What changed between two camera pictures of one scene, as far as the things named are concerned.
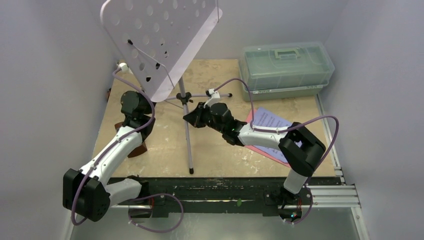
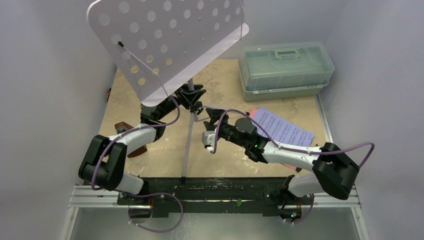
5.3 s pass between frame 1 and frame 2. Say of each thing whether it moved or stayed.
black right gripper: moved
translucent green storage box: stayed
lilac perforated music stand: moved
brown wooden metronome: stayed
